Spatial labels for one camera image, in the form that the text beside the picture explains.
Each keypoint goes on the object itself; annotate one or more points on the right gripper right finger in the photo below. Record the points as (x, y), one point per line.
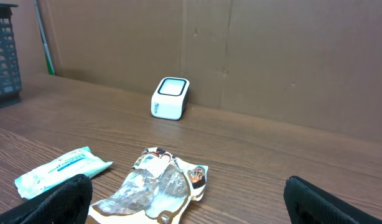
(306, 204)

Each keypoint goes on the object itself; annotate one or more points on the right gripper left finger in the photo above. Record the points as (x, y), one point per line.
(67, 202)

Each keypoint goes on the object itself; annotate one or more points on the teal wet wipes pack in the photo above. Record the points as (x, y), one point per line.
(47, 176)

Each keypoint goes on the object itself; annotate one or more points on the brown white snack bag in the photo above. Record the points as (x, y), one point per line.
(157, 190)

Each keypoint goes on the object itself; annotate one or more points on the white barcode scanner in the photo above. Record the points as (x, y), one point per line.
(170, 98)

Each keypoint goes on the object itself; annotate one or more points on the grey plastic mesh basket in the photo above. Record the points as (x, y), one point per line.
(10, 76)

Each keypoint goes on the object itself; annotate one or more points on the green white pole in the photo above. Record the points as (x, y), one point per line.
(44, 40)

